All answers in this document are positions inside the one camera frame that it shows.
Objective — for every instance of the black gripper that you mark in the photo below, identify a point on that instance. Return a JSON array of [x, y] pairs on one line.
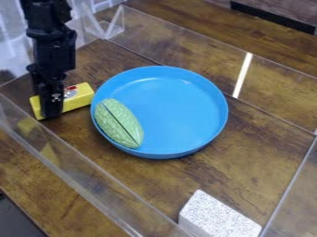
[[54, 50]]

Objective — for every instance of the yellow block with label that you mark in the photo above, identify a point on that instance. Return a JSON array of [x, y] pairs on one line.
[[78, 96]]

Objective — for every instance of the blue round tray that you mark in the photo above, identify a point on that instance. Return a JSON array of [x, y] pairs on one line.
[[178, 105]]

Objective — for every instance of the white speckled foam block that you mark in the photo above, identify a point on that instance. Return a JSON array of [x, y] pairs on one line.
[[208, 218]]

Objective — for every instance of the green bitter gourd toy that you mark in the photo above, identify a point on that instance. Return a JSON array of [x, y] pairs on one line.
[[118, 123]]

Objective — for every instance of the clear acrylic corner bracket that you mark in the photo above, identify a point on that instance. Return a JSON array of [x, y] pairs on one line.
[[99, 29]]

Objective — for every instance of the clear acrylic front wall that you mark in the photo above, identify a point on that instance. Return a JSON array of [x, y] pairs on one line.
[[121, 205]]

